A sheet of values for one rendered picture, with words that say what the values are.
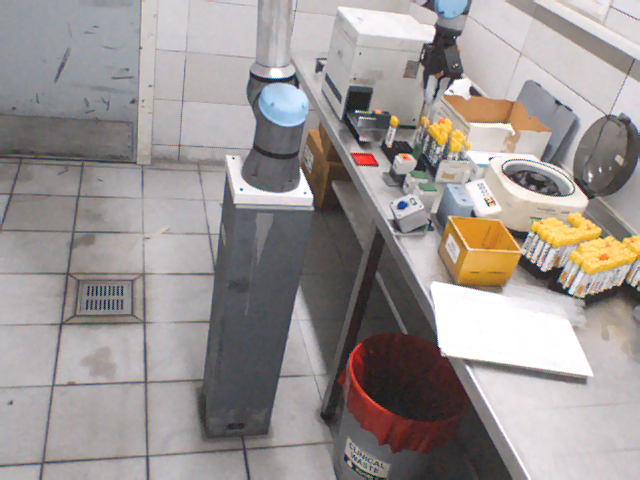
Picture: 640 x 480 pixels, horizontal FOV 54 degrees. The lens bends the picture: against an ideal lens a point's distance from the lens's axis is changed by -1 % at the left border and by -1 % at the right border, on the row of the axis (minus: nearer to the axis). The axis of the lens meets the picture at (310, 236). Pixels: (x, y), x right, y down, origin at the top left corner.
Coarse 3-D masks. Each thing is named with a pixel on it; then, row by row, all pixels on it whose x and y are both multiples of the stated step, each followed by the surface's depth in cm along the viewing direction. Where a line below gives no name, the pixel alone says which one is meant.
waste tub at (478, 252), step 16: (448, 224) 146; (464, 224) 148; (480, 224) 149; (496, 224) 149; (448, 240) 146; (464, 240) 139; (480, 240) 152; (496, 240) 149; (512, 240) 143; (448, 256) 145; (464, 256) 138; (480, 256) 138; (496, 256) 138; (512, 256) 139; (464, 272) 139; (480, 272) 140; (496, 272) 141; (512, 272) 142
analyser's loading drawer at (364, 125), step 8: (352, 112) 205; (360, 112) 198; (368, 112) 199; (352, 120) 199; (360, 120) 194; (368, 120) 195; (360, 128) 195; (368, 128) 196; (360, 136) 192; (368, 136) 192; (376, 136) 193
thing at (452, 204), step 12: (444, 192) 161; (456, 192) 157; (444, 204) 160; (456, 204) 153; (468, 204) 153; (432, 216) 164; (444, 216) 160; (456, 216) 154; (468, 216) 155; (444, 228) 159
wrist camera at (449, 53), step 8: (440, 40) 163; (448, 40) 163; (440, 48) 162; (448, 48) 162; (456, 48) 162; (440, 56) 162; (448, 56) 160; (456, 56) 161; (448, 64) 159; (456, 64) 159; (448, 72) 159; (456, 72) 159
